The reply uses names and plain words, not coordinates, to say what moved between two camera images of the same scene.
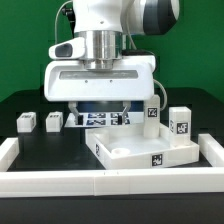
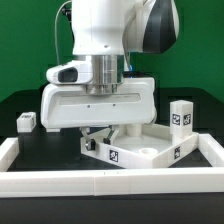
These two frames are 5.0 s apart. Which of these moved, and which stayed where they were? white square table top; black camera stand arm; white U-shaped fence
Moved: white square table top
Stayed: black camera stand arm; white U-shaped fence
